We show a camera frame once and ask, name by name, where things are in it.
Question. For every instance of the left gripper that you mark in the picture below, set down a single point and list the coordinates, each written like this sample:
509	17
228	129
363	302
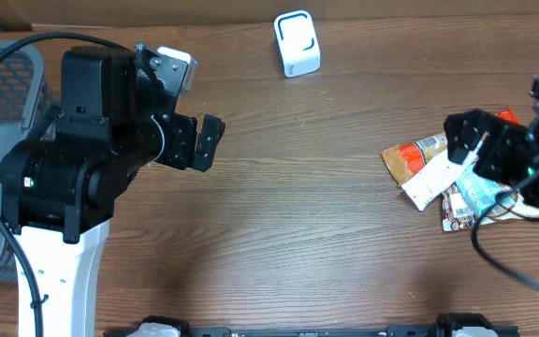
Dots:
182	140

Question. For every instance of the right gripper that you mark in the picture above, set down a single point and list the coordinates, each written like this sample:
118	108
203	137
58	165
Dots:
495	153

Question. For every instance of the teal snack packet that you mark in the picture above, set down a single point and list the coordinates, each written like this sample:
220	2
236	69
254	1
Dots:
478	193

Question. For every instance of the white tube gold cap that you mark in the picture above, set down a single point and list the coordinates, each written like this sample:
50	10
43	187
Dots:
437	176

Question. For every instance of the orange spaghetti package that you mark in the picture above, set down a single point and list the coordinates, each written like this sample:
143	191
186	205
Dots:
405	161

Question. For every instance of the beige brown snack pouch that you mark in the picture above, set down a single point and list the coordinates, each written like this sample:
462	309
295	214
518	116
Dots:
457	214

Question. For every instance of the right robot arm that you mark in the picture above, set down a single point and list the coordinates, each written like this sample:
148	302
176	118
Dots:
531	191

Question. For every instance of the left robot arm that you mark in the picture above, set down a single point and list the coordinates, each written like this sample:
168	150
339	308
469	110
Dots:
117	114

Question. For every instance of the white barcode scanner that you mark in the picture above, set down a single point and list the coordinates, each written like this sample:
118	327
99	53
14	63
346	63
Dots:
297	43

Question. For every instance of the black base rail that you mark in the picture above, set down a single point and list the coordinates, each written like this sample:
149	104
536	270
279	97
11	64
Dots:
445	325

